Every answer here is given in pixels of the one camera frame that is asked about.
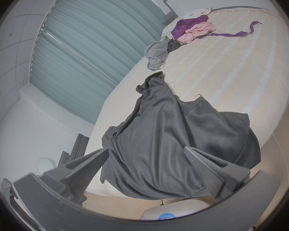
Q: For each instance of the round white-framed mirror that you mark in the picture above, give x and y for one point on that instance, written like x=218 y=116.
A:
x=44 y=163

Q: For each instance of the bed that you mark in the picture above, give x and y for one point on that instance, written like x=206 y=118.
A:
x=231 y=76

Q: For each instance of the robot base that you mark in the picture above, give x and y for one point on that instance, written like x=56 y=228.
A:
x=183 y=210

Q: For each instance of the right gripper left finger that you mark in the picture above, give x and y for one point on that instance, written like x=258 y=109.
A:
x=79 y=174

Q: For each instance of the white printed pillow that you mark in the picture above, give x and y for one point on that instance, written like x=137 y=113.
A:
x=167 y=31

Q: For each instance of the black dressing table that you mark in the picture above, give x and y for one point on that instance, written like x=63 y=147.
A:
x=63 y=158

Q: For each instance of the blue-green curtain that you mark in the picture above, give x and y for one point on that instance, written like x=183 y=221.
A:
x=106 y=28
x=69 y=80

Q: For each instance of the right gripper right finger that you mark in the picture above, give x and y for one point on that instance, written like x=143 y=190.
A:
x=214 y=174

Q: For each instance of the grey garment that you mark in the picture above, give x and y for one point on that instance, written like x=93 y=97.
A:
x=156 y=52

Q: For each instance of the black lace garment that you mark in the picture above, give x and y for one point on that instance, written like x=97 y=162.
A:
x=173 y=44

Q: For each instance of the pink garment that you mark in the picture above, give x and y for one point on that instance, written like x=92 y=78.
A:
x=195 y=31

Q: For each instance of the purple garment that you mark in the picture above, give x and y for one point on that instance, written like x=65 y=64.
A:
x=183 y=26

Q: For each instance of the black T-shirt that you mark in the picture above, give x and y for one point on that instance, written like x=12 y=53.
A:
x=159 y=141

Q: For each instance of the grey bedside table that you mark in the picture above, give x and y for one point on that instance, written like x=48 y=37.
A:
x=169 y=17

